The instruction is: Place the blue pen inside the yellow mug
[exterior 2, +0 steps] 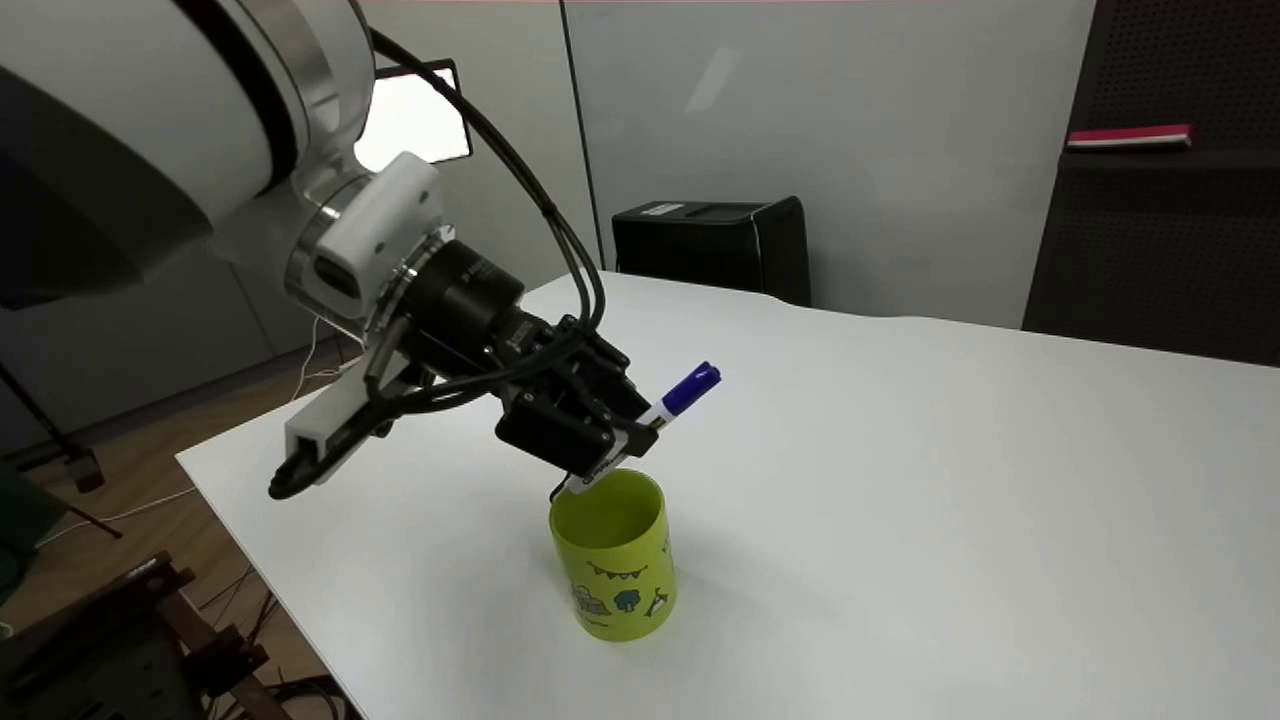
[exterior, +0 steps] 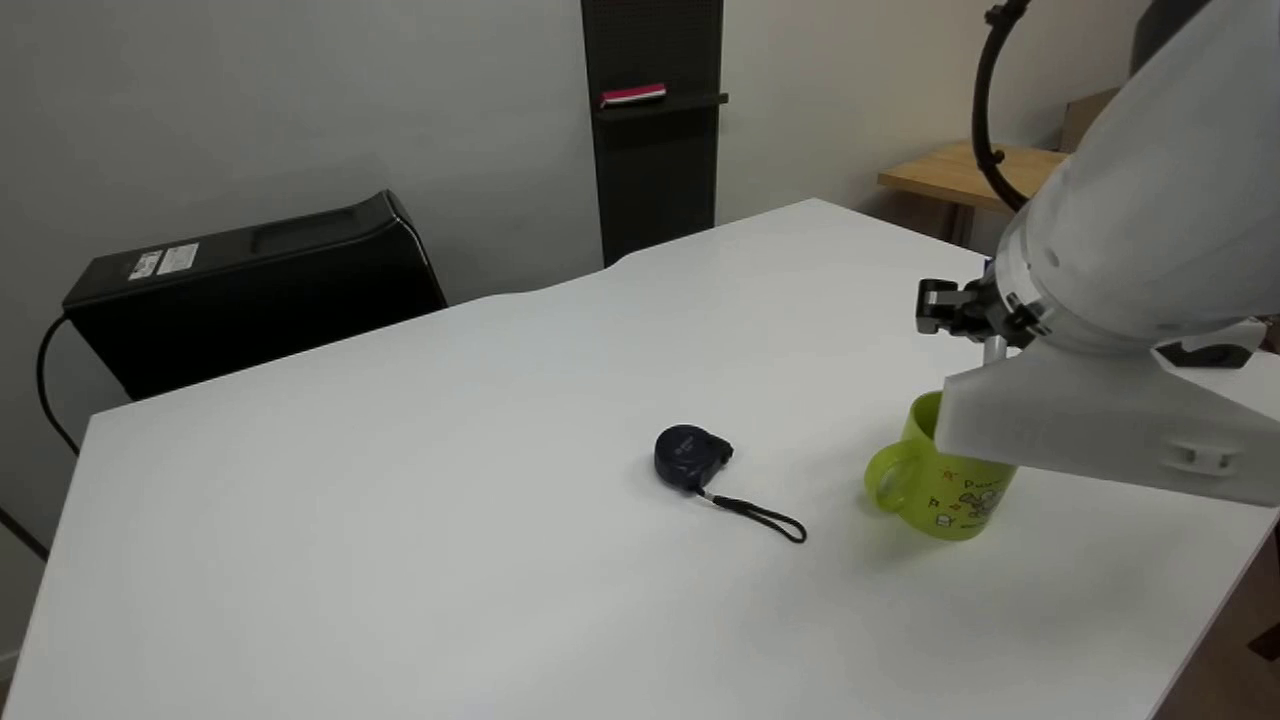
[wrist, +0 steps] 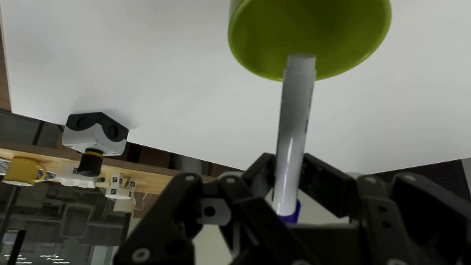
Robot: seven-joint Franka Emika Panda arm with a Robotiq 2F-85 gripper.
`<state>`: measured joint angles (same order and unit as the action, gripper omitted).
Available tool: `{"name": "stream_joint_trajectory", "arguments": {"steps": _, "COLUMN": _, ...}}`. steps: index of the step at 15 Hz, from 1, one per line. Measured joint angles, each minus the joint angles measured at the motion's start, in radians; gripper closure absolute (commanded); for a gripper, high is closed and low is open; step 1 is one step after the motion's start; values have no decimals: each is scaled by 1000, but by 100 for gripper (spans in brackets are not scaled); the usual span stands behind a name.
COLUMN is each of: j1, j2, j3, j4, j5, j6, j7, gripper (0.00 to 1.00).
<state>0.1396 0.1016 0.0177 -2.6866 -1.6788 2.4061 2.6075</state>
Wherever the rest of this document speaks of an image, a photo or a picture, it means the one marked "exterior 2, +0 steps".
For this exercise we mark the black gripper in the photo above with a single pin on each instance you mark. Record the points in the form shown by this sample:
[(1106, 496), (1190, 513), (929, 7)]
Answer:
[(523, 347)]

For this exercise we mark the LED light panel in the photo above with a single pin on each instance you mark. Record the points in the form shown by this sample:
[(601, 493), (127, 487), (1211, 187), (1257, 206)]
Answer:
[(400, 125)]

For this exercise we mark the yellow green mug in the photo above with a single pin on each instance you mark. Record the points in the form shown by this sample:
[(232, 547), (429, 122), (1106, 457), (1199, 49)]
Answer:
[(614, 575)]

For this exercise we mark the pink book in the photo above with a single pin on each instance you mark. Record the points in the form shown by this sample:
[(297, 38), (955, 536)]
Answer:
[(1130, 138)]

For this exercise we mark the black computer case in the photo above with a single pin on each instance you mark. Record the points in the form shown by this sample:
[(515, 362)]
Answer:
[(714, 246)]

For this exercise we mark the blue capped pen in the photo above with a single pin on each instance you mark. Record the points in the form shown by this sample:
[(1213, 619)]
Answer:
[(694, 387)]

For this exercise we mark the black tripod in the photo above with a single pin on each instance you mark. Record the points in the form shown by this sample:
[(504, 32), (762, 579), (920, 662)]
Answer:
[(80, 467)]

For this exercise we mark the grey low cabinet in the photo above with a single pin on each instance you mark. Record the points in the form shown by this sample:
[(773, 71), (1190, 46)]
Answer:
[(161, 362)]

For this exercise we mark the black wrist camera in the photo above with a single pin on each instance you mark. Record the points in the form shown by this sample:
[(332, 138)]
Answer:
[(320, 461)]

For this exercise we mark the black metal frame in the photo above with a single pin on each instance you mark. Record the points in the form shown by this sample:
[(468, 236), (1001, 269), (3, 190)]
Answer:
[(106, 654)]

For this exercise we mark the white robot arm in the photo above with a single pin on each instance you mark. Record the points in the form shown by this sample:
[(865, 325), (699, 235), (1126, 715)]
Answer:
[(133, 105)]

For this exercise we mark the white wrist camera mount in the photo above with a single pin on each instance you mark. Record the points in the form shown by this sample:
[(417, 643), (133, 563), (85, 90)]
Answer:
[(385, 213)]

